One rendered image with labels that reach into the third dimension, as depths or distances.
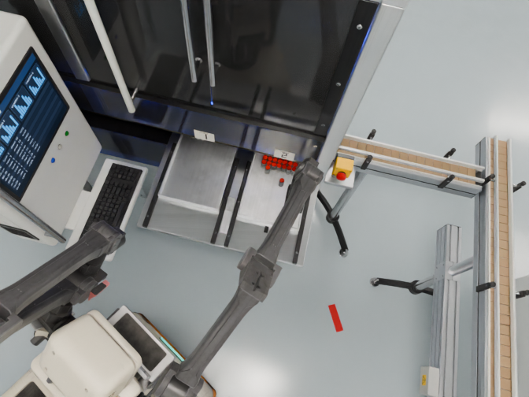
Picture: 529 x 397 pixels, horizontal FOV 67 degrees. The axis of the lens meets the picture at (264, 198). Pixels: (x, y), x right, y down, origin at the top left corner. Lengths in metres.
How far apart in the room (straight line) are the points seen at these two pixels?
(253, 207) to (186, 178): 0.31
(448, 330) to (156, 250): 1.68
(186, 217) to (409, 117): 2.09
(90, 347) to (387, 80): 2.88
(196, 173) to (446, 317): 1.36
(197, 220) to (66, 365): 0.78
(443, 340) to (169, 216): 1.38
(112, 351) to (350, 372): 1.66
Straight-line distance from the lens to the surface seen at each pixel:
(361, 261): 2.66
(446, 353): 2.14
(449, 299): 2.19
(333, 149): 1.56
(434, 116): 3.37
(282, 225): 1.16
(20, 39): 1.43
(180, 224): 1.68
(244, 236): 1.65
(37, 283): 1.04
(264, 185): 1.74
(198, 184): 1.74
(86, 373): 1.12
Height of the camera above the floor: 2.45
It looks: 67 degrees down
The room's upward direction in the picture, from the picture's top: 11 degrees clockwise
